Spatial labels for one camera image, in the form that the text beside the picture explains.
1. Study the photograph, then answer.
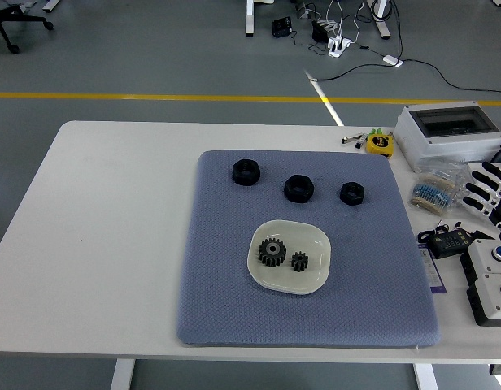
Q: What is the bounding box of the black digital meter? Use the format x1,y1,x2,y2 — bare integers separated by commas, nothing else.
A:
416,221,494,260

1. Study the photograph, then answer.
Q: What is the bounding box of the clear bag of resistors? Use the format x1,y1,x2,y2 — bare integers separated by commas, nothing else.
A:
408,162,471,216

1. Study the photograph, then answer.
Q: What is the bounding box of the red button control box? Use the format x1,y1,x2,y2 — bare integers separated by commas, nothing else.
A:
465,272,501,327

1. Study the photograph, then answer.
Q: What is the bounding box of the yellow tape measure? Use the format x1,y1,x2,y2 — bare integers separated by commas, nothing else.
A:
364,132,394,158

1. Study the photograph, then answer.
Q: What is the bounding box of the black floor cable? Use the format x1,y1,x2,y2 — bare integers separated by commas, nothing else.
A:
313,58,501,98

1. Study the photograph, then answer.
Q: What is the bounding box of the white power strip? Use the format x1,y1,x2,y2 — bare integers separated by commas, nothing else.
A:
327,36,353,58

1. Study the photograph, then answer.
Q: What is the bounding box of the large black hex nut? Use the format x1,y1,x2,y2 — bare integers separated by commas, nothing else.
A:
284,174,316,204
231,158,261,187

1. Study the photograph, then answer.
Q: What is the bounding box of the blue button control box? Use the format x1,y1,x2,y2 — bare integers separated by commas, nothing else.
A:
460,237,501,285

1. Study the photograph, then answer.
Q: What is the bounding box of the blue-grey textured mat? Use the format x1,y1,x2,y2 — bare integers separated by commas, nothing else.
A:
176,149,442,348

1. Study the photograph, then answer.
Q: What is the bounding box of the small black gear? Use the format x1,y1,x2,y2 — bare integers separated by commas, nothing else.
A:
290,250,310,272

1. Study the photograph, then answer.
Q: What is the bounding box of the small black hex nut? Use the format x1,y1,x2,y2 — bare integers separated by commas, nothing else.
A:
339,181,366,207

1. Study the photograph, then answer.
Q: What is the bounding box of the black electronic device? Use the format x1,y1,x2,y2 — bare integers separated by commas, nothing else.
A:
272,16,293,37

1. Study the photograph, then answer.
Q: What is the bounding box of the white desk leg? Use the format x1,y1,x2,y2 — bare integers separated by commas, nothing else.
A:
245,0,275,37
366,0,393,40

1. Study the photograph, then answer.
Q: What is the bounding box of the grey electrical enclosure box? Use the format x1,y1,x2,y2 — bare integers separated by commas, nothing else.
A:
393,101,501,174

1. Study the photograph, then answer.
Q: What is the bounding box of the large black gear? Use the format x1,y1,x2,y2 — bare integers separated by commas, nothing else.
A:
257,238,286,269

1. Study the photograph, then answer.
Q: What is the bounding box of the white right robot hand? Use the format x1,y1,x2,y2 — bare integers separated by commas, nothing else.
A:
464,161,501,228

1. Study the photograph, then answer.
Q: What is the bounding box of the white table leg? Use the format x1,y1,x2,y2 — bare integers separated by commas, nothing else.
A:
412,362,438,390
110,358,136,390

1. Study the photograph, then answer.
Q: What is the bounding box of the purple label card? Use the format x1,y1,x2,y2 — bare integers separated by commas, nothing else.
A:
416,243,447,294

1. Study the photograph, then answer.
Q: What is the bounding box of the white square dish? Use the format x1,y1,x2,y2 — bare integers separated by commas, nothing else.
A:
246,219,333,297

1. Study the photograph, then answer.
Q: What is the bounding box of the black power adapter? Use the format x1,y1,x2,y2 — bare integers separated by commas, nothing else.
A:
311,19,329,42

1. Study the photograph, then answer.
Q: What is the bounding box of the black office chair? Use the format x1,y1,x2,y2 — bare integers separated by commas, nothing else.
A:
0,0,54,54

